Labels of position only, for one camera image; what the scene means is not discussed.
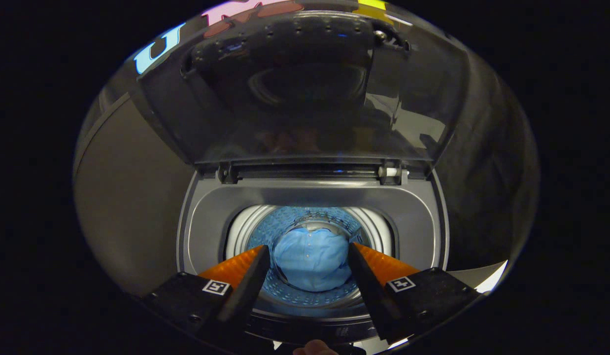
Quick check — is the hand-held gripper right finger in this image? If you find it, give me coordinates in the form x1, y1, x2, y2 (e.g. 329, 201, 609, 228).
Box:
347, 242, 484, 345

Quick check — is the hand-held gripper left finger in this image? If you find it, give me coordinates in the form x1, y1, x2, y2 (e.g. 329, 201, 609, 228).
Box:
142, 245, 271, 343

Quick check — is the light blue polo shirt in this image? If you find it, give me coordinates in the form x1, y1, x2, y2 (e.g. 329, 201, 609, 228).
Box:
273, 228, 353, 292

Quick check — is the grey top-load washing machine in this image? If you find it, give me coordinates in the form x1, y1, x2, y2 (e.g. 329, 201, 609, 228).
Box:
176, 163, 451, 346

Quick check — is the dark glass washing machine lid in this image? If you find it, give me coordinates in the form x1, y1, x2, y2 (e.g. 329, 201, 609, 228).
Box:
136, 10, 472, 179

